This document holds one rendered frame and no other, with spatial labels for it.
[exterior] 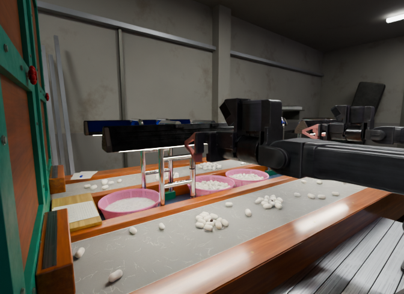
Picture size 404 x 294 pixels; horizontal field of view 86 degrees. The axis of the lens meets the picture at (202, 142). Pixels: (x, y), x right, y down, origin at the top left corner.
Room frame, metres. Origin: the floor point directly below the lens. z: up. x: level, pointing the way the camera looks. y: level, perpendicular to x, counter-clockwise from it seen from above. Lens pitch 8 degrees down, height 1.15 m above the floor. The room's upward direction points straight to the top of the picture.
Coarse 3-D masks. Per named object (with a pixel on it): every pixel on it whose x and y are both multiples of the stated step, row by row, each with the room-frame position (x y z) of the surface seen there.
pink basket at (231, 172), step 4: (228, 172) 1.39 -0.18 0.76; (232, 172) 1.42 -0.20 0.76; (236, 172) 1.44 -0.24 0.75; (240, 172) 1.44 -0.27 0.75; (256, 172) 1.42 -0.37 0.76; (260, 172) 1.39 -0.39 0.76; (264, 172) 1.37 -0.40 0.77; (228, 176) 1.27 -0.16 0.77; (260, 176) 1.38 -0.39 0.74; (264, 176) 1.35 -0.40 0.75; (268, 176) 1.27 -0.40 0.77; (236, 180) 1.23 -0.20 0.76; (240, 180) 1.20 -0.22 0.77; (244, 180) 1.20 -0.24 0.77; (248, 180) 1.19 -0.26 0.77; (252, 180) 1.19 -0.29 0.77; (256, 180) 1.19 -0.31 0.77; (260, 180) 1.20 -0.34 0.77; (236, 184) 1.23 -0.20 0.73; (240, 184) 1.22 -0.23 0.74; (244, 184) 1.21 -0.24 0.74
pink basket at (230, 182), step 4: (196, 176) 1.27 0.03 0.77; (200, 176) 1.28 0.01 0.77; (204, 176) 1.29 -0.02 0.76; (208, 176) 1.30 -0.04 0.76; (212, 176) 1.30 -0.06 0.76; (216, 176) 1.29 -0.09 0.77; (220, 176) 1.28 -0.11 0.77; (196, 180) 1.26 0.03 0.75; (200, 180) 1.28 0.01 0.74; (208, 180) 1.29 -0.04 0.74; (212, 180) 1.29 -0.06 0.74; (216, 180) 1.28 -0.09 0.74; (220, 180) 1.27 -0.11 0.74; (228, 180) 1.23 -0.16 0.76; (232, 180) 1.20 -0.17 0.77; (188, 184) 1.17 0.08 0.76; (228, 184) 1.22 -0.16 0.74; (232, 184) 1.18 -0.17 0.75; (196, 188) 1.06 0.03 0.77; (228, 188) 1.07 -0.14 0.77; (196, 192) 1.08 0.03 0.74; (200, 192) 1.06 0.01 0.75; (204, 192) 1.05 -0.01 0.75; (208, 192) 1.05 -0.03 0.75; (196, 196) 1.09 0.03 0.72; (200, 196) 1.07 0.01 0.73
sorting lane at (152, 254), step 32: (256, 192) 1.08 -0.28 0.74; (288, 192) 1.08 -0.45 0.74; (320, 192) 1.08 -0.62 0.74; (352, 192) 1.08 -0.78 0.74; (192, 224) 0.76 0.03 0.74; (256, 224) 0.76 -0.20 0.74; (96, 256) 0.58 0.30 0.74; (128, 256) 0.58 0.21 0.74; (160, 256) 0.58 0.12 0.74; (192, 256) 0.58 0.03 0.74; (96, 288) 0.46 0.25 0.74; (128, 288) 0.46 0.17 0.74
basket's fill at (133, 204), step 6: (126, 198) 1.02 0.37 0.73; (132, 198) 1.04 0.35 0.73; (138, 198) 1.02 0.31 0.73; (144, 198) 1.03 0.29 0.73; (114, 204) 0.96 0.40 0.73; (120, 204) 0.94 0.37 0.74; (126, 204) 0.94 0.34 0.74; (132, 204) 0.95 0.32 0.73; (138, 204) 0.94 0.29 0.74; (144, 204) 0.94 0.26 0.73; (150, 204) 0.96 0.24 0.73; (114, 210) 0.88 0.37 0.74; (120, 210) 0.88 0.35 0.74; (126, 210) 0.89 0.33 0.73
